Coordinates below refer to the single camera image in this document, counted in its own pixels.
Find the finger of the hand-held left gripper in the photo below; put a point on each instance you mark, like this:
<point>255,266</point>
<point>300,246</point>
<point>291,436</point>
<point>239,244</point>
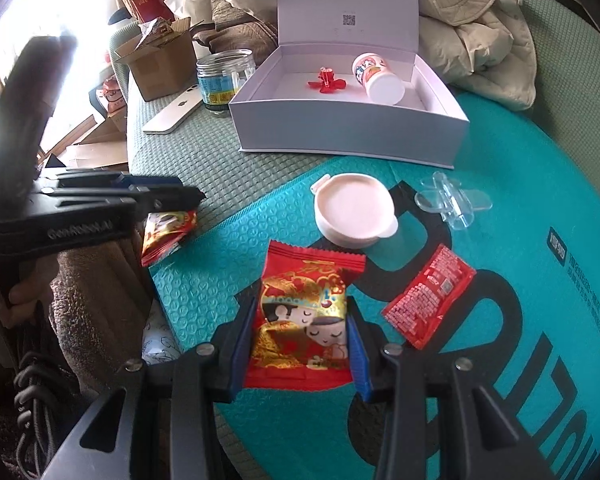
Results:
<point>130,180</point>
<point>170,195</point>

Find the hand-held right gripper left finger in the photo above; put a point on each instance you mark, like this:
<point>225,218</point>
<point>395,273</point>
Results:
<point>242,345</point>

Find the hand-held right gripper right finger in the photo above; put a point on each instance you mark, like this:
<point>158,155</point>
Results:
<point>360,355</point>

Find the red cartoon candy packet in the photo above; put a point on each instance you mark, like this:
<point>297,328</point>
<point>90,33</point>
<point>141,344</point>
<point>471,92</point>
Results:
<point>167,232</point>
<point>300,310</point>
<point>425,295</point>

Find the white round lid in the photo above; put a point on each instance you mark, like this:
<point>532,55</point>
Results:
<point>352,205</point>

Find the white hinged gift box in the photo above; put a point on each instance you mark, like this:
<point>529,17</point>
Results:
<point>330,130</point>

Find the clear plastic clip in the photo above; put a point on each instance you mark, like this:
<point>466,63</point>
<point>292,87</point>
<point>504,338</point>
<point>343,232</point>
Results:
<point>452,200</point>

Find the red plastic bow ornament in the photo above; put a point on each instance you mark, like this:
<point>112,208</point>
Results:
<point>325,84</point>

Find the pink gum bottle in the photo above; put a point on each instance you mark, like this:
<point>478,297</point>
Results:
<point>375,72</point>

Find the person's left hand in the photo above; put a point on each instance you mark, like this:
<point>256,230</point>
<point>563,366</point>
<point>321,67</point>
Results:
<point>27,292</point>

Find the green sofa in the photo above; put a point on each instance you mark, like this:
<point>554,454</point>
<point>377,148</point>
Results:
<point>190,160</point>

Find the flattened cardboard pieces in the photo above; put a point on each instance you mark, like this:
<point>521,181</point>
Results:
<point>95,152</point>

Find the white smartphone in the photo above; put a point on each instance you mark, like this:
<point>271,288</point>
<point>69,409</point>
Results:
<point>172,112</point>

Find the beige plush cloth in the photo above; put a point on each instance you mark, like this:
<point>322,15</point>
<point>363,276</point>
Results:
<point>95,300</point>

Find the small brown cardboard box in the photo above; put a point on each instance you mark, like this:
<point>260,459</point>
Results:
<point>155,75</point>

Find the clear plastic jar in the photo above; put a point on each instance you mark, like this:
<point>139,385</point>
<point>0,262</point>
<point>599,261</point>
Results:
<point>220,90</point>

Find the brown foil snack packet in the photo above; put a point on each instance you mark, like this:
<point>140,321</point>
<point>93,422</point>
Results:
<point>155,32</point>

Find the red paper bag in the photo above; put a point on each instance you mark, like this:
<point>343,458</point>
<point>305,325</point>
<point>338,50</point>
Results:
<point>147,7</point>

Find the brown cushion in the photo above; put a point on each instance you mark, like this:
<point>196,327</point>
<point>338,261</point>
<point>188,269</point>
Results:
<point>250,40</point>

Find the white paper bag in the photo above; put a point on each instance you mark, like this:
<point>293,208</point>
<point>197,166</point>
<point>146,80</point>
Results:
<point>190,5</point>

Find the large teal bubble mailer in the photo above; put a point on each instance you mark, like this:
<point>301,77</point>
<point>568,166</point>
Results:
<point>505,160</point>

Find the beige padded jacket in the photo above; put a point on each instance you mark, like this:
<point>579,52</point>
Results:
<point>480,45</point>

